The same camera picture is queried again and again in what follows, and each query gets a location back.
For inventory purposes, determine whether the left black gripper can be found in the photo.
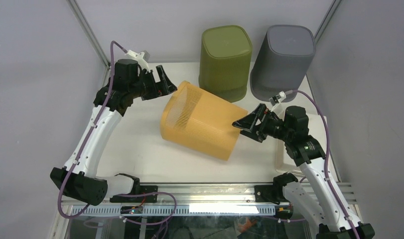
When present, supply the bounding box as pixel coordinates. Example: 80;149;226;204
130;65;177;101

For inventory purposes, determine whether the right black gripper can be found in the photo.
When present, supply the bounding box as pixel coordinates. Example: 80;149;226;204
232;104;292;143

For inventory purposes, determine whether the yellow mesh waste bin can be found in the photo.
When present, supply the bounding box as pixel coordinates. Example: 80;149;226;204
160;81;248;161

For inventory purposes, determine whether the white perforated plastic basket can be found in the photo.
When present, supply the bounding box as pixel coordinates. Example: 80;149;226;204
275;113;327;177

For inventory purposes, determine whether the green mesh waste bin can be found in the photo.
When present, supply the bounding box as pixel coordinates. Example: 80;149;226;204
198;25;253;103

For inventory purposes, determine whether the grey mesh waste bin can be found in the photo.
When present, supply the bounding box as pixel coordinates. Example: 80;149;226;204
250;24;316;102

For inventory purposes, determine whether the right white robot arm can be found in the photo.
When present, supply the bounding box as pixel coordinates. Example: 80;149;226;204
232;104;375;239

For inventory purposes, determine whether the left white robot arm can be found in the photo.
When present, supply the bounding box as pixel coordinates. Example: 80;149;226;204
50;59;177;206

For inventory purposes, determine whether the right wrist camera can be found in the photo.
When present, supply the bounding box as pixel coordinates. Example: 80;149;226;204
269;91;286;113

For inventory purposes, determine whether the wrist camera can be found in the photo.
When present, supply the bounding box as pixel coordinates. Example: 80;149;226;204
125;50;150;72
269;91;286;113

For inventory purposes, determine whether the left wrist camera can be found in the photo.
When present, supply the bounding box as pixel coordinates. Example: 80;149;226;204
125;50;150;72

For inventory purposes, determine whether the aluminium mounting rail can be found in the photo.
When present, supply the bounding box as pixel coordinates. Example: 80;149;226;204
59;183;357;206

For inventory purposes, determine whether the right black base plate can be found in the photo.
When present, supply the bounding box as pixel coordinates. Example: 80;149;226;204
254;185;288;205

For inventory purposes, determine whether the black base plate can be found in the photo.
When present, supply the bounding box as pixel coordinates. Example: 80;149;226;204
254;185;288;205
110;185;158;204

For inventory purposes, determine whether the white slotted cable duct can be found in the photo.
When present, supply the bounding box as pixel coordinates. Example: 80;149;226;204
81;204;275;217

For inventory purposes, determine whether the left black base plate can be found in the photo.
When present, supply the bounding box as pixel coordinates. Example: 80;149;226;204
110;185;158;204

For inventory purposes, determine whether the left aluminium corner post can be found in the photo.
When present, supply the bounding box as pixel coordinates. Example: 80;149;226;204
66;0;110;69

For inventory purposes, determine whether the aluminium corner post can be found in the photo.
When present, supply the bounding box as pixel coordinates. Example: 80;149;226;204
66;0;110;69
314;0;343;44

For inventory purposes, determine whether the right aluminium corner post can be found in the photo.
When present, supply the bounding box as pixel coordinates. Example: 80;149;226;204
314;0;343;44

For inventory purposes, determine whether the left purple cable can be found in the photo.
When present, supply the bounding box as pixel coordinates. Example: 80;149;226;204
57;41;178;228

